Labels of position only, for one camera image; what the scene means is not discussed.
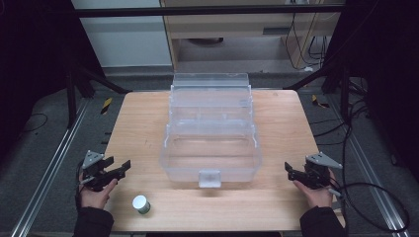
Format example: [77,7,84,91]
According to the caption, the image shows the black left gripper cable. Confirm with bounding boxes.
[75,160,85,212]

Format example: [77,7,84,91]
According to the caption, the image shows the black floor cables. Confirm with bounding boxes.
[309,77,372,186]

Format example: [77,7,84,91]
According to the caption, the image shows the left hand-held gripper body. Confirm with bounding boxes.
[80,150,119,193]

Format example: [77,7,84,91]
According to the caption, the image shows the black cables behind desk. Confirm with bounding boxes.
[284,12,331,72]

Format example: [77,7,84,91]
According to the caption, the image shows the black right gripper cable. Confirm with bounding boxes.
[328,182,411,233]

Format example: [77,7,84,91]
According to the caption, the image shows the small green can white lid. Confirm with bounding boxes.
[131,194,152,215]

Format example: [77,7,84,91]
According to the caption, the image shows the black horizontal frame bar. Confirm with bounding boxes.
[73,4,348,19]

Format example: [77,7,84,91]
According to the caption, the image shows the clear plastic tiered storage box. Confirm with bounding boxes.
[159,72,263,190]

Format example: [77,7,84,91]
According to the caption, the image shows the person's right hand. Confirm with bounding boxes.
[293,169,339,209]

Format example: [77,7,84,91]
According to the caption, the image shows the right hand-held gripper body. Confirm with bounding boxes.
[302,151,344,191]

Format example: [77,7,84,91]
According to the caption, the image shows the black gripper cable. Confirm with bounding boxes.
[75,160,85,212]
[328,182,411,233]

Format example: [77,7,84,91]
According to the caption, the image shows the black metal stand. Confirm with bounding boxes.
[63,61,133,130]
[283,58,352,123]

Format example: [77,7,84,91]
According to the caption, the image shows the person's left hand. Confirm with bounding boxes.
[78,172,119,210]

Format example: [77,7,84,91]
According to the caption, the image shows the thin black floor cable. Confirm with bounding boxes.
[19,112,49,134]

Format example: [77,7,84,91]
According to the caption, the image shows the white cabinet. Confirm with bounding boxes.
[70,0,173,69]

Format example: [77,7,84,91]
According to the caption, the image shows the aluminium floor rail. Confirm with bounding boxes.
[10,98,91,237]
[329,97,412,237]

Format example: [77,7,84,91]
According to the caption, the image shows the yellow handled tool right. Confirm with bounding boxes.
[310,94,331,110]

